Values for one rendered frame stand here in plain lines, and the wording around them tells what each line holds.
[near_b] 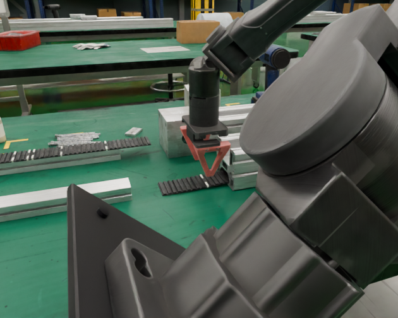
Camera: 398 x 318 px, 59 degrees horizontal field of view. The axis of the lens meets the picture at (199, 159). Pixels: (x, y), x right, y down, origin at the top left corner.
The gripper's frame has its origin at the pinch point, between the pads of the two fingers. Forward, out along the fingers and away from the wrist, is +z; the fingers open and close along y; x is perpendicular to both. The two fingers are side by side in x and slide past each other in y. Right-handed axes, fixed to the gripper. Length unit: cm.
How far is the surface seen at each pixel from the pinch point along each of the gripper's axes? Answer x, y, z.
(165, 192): 8.6, -1.7, 4.1
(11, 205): 36.1, -2.1, 1.6
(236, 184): -5.3, -5.0, 3.1
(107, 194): 19.8, -2.1, 2.3
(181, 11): -272, 1041, 26
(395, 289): -71, 3, 61
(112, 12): -60, 952, 19
